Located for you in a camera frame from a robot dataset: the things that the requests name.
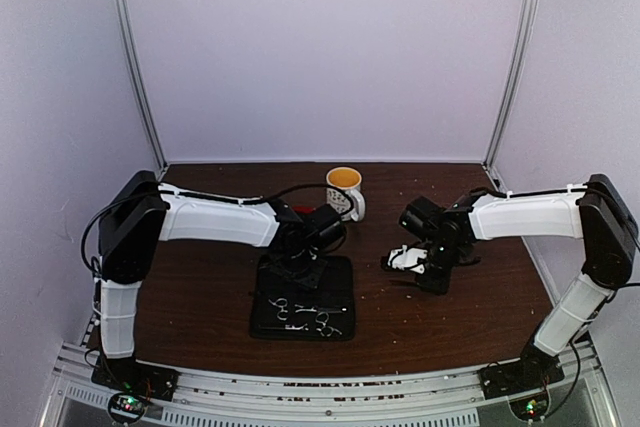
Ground silver thinning scissors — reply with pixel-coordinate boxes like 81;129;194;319
267;297;318;322

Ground black zippered tool case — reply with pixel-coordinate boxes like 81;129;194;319
249;256;356;342

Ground silver hair cutting scissors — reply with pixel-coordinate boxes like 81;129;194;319
284;312;343;338

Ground black hair clip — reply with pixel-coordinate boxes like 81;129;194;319
390;279;420;289

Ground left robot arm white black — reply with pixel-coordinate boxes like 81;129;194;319
80;170;346;391

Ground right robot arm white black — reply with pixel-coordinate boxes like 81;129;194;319
383;173;639;389

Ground red floral plate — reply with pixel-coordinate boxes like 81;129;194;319
293;206;315;214

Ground white floral mug yellow inside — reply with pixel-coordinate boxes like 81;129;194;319
326;166;366;222

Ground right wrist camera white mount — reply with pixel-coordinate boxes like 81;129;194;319
381;245;428;274

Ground front aluminium rail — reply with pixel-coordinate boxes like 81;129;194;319
34;341;622;426

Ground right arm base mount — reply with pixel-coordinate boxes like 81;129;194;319
478;341;582;425

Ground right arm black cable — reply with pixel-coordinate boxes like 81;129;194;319
584;181;640;293

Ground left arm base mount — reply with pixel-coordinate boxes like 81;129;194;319
91;349;179;426

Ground right aluminium frame post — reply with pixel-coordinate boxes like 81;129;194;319
483;0;539;172

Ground aluminium frame post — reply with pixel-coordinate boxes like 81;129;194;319
113;0;168;172
483;0;539;172

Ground left aluminium frame post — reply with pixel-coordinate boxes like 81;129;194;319
113;0;168;172

